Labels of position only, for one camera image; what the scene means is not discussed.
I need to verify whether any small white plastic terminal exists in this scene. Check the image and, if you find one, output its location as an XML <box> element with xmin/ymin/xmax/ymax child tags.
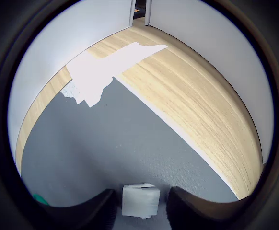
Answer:
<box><xmin>121</xmin><ymin>182</ymin><xmax>161</xmax><ymax>219</ymax></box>

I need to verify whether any round green lid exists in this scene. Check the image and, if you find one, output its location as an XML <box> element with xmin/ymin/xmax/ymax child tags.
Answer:
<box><xmin>33</xmin><ymin>193</ymin><xmax>50</xmax><ymax>207</ymax></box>

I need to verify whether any dark grey mat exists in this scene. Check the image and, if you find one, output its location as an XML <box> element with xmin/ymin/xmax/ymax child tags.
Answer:
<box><xmin>19</xmin><ymin>76</ymin><xmax>240</xmax><ymax>230</ymax></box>

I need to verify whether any white tape piece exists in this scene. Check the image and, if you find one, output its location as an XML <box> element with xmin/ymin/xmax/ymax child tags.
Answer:
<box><xmin>60</xmin><ymin>42</ymin><xmax>168</xmax><ymax>108</ymax></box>

